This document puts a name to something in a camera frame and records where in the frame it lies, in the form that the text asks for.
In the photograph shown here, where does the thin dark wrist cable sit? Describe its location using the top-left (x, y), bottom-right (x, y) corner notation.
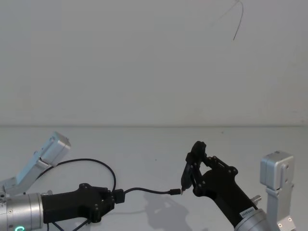
top-left (45, 215), bottom-right (91, 231)

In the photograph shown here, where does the thin black cable with plug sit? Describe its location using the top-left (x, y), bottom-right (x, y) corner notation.
top-left (51, 158), bottom-right (185, 196)

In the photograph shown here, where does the plain pale wall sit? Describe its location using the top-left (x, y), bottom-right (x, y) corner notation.
top-left (0, 0), bottom-right (308, 127)

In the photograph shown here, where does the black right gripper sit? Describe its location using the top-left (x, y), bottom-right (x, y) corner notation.
top-left (180, 141), bottom-right (256, 227)

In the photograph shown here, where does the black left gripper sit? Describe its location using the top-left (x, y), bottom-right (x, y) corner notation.
top-left (41, 183), bottom-right (125, 223)

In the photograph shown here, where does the white table cloth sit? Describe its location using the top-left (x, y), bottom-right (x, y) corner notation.
top-left (0, 125), bottom-right (308, 231)

